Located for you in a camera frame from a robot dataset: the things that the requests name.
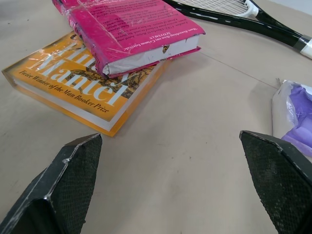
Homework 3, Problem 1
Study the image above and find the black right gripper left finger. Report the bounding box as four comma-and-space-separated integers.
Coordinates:
0, 133, 103, 234

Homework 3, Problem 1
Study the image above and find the pink hardcover book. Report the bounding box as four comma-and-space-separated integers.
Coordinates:
51, 0, 206, 79

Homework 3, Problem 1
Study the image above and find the orange Mantel paperback book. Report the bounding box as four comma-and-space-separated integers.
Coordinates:
1, 30, 169, 137

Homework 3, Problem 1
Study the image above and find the black and white racket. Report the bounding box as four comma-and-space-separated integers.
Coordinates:
162, 0, 312, 60

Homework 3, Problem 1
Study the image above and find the clear bag with purple cloth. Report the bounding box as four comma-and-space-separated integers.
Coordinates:
271, 78, 312, 157

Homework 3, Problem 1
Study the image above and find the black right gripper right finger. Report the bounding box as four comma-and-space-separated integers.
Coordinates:
239, 130, 312, 234

